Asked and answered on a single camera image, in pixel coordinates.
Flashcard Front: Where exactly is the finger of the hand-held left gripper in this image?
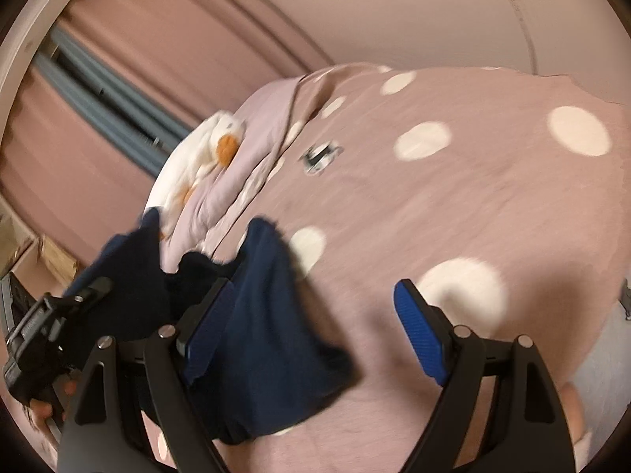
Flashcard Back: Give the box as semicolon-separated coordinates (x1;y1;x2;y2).
42;276;115;317

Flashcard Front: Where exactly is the lilac quilt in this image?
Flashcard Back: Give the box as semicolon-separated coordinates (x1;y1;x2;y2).
160;79;316;272

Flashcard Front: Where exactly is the person's left hand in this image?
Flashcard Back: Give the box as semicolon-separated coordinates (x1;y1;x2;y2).
7;355;82;427

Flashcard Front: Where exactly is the white plush goose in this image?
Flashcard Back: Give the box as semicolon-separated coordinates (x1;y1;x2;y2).
148;111;247;240

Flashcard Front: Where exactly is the pink curtain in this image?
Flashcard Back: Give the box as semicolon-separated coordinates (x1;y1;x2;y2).
0;0;336;267

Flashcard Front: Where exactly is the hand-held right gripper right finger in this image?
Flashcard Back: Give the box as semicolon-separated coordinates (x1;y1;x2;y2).
392;278;577;473

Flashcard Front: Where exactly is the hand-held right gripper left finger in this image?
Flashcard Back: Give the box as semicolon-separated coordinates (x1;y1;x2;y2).
58;276;235;473

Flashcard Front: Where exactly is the navy fleece jacket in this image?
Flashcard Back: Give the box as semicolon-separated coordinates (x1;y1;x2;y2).
62;207;356;447

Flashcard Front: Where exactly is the white shelf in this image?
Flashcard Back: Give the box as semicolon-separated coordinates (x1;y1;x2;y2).
0;207;37;277

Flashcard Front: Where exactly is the pink polka dot bed sheet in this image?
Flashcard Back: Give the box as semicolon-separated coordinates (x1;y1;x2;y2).
143;61;627;473

